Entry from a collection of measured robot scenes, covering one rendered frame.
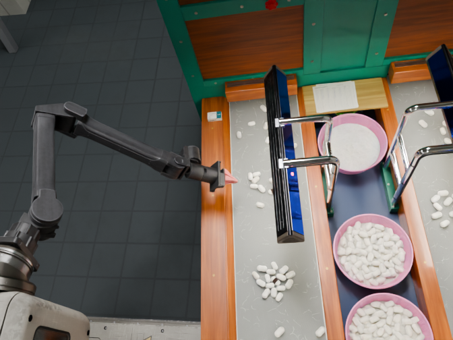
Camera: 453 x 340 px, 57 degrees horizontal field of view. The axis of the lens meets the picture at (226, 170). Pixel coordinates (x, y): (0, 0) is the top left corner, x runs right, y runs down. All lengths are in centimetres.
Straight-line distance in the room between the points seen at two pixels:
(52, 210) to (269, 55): 102
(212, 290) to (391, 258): 64
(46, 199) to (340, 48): 120
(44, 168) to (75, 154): 172
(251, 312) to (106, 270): 122
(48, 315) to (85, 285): 153
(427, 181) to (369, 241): 33
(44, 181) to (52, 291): 150
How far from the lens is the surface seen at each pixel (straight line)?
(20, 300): 100
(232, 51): 171
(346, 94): 185
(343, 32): 170
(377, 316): 155
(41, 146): 132
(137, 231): 256
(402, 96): 193
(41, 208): 116
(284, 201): 125
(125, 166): 277
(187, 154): 150
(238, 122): 184
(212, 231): 161
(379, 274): 160
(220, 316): 153
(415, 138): 182
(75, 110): 140
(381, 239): 162
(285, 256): 157
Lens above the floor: 226
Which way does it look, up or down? 61 degrees down
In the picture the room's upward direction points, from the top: 19 degrees counter-clockwise
